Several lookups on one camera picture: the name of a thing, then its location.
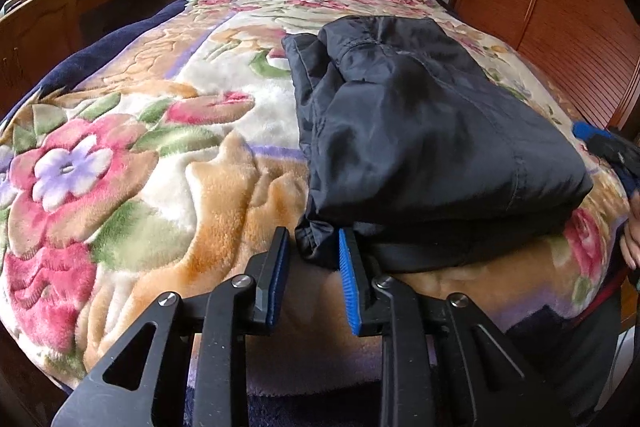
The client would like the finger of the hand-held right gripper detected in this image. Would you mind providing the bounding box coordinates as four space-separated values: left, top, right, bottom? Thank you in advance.
571 121 609 144

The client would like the wooden desk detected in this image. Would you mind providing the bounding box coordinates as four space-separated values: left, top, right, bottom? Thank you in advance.
0 0 189 118

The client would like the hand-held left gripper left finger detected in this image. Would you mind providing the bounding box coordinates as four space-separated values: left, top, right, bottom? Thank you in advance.
50 227 292 427

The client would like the black jacket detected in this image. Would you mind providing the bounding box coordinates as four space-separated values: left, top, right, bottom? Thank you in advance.
281 16 595 272

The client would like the floral plush blanket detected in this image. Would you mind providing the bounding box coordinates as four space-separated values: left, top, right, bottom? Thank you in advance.
0 0 634 427

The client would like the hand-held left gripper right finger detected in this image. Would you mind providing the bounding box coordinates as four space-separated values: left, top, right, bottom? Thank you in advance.
338 227 576 427

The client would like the person's right hand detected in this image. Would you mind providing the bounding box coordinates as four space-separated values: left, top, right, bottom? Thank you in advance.
620 218 640 272

